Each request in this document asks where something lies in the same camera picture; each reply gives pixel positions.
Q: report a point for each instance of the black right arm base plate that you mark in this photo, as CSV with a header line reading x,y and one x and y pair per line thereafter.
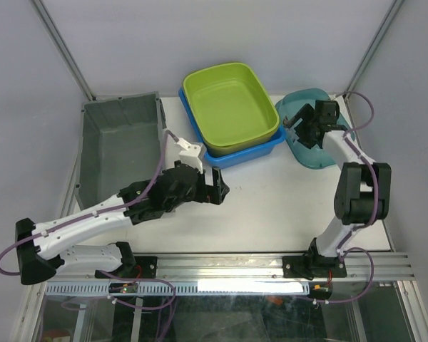
x,y
306,267

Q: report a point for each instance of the grey plastic storage bin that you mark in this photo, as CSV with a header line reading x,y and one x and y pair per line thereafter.
x,y
120,143

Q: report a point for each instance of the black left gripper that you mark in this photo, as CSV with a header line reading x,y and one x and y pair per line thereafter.
x,y
215,198

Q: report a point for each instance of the aluminium mounting rail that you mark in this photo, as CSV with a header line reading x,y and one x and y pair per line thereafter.
x,y
388,266

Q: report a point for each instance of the teal translucent plastic tray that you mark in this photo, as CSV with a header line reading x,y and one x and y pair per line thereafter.
x,y
315,158

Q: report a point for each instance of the lime green plastic tub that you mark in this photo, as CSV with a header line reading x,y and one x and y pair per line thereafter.
x,y
229,103

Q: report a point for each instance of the olive green slotted basket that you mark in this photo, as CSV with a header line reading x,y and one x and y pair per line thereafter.
x,y
219,151

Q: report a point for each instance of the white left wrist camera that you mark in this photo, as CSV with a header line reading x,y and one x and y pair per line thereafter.
x,y
191,154

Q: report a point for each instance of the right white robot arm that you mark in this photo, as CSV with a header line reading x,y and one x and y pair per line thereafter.
x,y
361,197

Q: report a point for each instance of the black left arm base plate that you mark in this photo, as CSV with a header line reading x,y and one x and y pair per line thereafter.
x,y
144,267

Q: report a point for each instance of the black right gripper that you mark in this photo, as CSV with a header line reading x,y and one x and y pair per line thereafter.
x,y
305,112

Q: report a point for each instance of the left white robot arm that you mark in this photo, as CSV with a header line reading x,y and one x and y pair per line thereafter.
x,y
47,249

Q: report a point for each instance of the white slotted cable duct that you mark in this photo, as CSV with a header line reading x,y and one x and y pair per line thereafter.
x,y
210,287

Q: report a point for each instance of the blue plastic tub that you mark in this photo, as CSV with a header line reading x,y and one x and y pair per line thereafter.
x,y
235,158

